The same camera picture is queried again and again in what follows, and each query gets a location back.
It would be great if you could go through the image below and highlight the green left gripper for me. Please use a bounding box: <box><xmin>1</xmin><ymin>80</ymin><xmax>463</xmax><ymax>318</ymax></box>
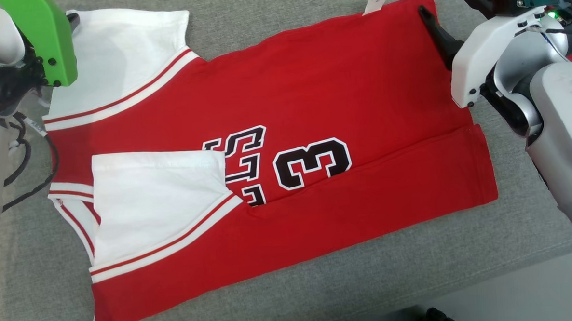
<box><xmin>0</xmin><ymin>0</ymin><xmax>80</xmax><ymax>91</ymax></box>

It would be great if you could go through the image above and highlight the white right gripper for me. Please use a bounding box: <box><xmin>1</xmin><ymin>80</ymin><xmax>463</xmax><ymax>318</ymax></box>
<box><xmin>417</xmin><ymin>0</ymin><xmax>552</xmax><ymax>111</ymax></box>

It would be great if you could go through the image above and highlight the red white basketball jersey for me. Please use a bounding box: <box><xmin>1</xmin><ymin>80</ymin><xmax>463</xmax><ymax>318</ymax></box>
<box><xmin>37</xmin><ymin>0</ymin><xmax>505</xmax><ymax>321</ymax></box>

